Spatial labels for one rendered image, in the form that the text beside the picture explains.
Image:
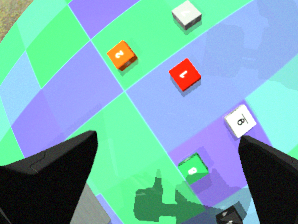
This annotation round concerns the black digit block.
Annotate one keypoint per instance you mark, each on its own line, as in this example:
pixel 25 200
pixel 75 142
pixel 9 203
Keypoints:
pixel 229 216

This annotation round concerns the red block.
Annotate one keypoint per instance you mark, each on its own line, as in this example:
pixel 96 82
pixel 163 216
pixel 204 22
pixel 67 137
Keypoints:
pixel 185 74

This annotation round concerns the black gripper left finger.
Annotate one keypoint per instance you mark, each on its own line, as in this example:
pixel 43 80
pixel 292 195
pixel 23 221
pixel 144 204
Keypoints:
pixel 44 188

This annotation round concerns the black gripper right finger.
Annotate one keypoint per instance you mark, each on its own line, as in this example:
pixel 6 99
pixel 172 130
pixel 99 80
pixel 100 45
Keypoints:
pixel 272 177

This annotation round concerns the green block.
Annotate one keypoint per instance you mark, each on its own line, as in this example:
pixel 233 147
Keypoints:
pixel 193 168

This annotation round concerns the orange block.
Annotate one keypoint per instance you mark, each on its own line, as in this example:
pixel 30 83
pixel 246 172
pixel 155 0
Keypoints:
pixel 122 55

